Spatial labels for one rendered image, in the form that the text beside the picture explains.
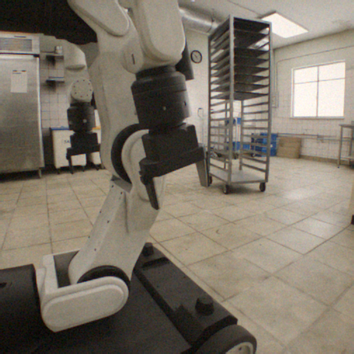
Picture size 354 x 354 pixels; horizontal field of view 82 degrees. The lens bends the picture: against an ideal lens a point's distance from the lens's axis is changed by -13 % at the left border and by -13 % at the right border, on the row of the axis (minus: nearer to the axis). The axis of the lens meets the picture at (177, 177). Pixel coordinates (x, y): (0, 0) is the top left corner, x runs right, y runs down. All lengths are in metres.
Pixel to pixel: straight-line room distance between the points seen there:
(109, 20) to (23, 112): 3.20
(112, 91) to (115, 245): 0.35
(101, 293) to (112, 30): 0.56
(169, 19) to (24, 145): 3.40
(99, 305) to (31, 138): 3.21
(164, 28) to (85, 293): 0.53
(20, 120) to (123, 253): 3.21
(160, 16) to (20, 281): 0.58
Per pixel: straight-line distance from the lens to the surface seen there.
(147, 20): 0.34
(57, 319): 0.60
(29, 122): 3.65
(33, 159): 3.66
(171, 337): 0.66
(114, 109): 0.52
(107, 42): 0.52
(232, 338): 0.63
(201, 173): 0.44
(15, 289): 0.61
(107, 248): 0.58
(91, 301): 0.59
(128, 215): 0.55
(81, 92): 0.74
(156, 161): 0.36
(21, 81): 3.72
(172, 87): 0.35
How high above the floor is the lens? 0.67
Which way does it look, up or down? 12 degrees down
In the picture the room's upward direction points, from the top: straight up
